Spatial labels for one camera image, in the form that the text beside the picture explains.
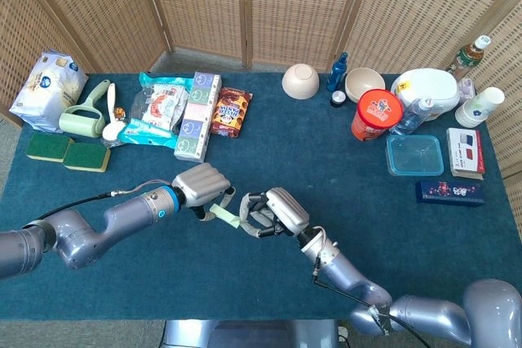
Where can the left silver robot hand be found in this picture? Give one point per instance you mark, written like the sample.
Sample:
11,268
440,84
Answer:
200,183

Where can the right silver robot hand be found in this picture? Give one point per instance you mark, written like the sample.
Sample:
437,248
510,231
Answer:
287,209

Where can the small pale green stick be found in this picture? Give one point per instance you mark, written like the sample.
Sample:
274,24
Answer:
222,212

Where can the pale green sticky note sheet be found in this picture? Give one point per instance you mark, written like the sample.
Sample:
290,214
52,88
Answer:
235,223

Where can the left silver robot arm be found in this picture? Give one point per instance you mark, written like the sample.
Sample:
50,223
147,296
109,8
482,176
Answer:
81,242

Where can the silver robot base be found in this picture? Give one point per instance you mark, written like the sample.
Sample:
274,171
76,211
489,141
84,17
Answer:
244,333

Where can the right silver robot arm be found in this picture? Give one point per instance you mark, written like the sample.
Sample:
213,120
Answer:
350,274

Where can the blue carpet table mat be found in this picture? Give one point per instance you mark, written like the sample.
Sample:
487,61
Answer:
285,152

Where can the pastel tissue pack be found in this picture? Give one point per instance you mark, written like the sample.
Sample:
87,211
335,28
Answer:
195,120

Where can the brown cookie pack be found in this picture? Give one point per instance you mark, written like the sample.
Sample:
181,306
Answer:
230,113

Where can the teal clear snack bag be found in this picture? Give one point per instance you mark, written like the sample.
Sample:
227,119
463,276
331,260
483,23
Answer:
159,107

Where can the white spoon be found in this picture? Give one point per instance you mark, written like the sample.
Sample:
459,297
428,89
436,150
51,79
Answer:
112,130

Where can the small orange candy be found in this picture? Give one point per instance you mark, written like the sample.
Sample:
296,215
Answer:
119,112

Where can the green yellow sponge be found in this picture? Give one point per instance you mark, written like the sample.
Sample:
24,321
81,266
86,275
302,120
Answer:
85,156
47,146

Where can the small black jar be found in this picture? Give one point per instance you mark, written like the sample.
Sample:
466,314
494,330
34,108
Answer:
338,99

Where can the beige bowl upside down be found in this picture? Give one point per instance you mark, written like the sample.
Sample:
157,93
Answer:
300,81

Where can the red lidded can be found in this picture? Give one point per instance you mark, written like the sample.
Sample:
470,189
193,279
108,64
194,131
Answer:
375,113

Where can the pale green lint roller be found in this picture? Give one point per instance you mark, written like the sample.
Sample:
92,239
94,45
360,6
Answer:
79,122

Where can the clear container blue lid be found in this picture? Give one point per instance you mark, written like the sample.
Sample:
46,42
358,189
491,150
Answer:
414,156

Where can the blue spray bottle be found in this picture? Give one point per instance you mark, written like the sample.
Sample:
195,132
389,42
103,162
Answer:
337,75

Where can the beige upright bowl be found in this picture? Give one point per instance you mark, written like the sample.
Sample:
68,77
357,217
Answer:
363,83

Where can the clear water bottle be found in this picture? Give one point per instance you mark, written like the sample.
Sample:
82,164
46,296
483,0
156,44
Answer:
410,117

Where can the dark blue patterned box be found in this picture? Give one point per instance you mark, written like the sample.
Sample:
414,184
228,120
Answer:
448,192

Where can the white food bag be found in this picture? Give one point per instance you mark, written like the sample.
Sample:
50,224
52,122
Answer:
45,95

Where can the white red card box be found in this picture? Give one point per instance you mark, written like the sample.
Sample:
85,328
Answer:
465,152

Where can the white plastic jug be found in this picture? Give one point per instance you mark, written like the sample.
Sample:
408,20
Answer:
432,87

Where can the woven wooden folding screen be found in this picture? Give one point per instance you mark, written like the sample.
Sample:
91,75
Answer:
285,5

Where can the small purple pack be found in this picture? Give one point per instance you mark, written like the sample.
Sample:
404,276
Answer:
467,89

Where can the stacked paper cups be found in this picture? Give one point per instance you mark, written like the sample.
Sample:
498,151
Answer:
481,107

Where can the green tea bottle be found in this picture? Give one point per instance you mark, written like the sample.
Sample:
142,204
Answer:
469,56

